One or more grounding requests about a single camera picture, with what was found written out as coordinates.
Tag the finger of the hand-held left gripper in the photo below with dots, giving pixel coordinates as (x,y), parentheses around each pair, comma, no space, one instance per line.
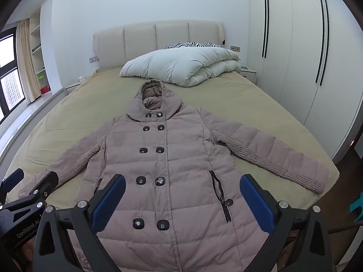
(12,177)
(46,184)

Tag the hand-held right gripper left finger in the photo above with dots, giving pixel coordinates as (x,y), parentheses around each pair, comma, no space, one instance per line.
(109,202)

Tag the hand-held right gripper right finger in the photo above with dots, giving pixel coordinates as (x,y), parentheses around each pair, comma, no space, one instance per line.
(256,204)

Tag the pink hooded puffer coat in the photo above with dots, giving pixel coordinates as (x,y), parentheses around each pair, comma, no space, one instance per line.
(175,161)

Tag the bed with beige sheet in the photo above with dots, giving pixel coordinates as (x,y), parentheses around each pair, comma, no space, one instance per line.
(71,113)

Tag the red box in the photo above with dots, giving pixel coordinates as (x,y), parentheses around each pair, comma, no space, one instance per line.
(45,90)

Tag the teal plastic stool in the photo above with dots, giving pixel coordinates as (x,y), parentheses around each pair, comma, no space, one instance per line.
(356,205)

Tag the black framed window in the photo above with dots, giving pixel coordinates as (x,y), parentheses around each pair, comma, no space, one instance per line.
(10,76)

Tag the white nightstand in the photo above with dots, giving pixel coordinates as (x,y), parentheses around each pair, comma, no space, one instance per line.
(249,76)
(76,86)

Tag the green box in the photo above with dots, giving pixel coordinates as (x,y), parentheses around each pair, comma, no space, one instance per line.
(41,77)

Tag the tissue box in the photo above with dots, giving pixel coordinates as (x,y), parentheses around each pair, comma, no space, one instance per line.
(82,78)

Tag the beige curtain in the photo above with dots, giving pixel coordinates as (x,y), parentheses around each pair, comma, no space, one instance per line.
(27,59)

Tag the white open shelf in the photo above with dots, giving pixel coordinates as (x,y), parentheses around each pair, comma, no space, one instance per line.
(39,48)

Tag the white wardrobe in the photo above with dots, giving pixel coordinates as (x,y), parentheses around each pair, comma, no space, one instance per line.
(295,62)

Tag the white pillow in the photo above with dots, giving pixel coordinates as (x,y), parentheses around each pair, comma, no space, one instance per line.
(175,65)

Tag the cream padded headboard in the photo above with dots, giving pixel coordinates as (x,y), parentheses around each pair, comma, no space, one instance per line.
(139,42)

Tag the zebra striped pillow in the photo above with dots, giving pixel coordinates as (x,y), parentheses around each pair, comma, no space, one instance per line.
(192,45)

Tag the wall socket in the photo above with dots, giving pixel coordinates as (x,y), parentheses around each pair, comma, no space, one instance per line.
(234,48)
(94,59)

